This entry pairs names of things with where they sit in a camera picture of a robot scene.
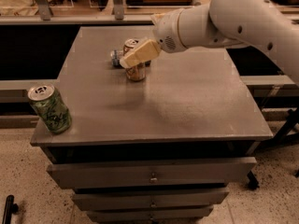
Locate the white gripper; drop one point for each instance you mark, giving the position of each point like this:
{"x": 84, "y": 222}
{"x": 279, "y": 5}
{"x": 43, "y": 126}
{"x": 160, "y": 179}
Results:
{"x": 165, "y": 32}

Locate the orange soda can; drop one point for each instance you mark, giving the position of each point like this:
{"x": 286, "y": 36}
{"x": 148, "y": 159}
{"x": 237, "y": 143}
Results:
{"x": 136, "y": 73}

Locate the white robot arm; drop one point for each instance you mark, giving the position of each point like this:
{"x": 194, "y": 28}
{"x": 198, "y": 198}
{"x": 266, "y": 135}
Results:
{"x": 223, "y": 24}

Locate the blue can lying down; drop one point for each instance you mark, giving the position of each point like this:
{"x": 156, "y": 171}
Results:
{"x": 116, "y": 58}

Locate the green soda can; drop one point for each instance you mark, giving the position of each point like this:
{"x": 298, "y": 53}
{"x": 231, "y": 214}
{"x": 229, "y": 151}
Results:
{"x": 48, "y": 103}

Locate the grey metal railing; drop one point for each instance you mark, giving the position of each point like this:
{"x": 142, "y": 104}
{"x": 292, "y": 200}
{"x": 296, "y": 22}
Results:
{"x": 89, "y": 11}

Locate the grey drawer cabinet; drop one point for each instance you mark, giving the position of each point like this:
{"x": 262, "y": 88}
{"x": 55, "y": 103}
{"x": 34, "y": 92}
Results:
{"x": 191, "y": 105}

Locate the black stand leg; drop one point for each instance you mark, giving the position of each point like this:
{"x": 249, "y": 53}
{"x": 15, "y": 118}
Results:
{"x": 283, "y": 137}

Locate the top grey drawer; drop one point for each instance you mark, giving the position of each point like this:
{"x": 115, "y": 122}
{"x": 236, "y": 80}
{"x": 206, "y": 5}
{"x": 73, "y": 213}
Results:
{"x": 119, "y": 174}

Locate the grey drawer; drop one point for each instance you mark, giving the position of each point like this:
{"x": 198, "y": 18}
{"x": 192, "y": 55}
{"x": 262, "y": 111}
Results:
{"x": 119, "y": 174}
{"x": 153, "y": 214}
{"x": 150, "y": 199}

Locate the middle grey drawer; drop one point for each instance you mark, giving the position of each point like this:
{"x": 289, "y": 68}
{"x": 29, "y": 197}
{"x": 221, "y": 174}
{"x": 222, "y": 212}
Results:
{"x": 150, "y": 199}

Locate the black cabinet caster wheel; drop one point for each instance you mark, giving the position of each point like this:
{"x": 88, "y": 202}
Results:
{"x": 253, "y": 182}

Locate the bottom grey drawer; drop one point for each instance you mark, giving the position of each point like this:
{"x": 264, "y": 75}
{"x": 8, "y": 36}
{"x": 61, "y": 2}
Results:
{"x": 153, "y": 214}

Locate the black handle on floor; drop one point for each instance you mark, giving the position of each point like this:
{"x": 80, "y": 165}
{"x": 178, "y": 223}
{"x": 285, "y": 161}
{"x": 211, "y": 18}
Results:
{"x": 10, "y": 209}

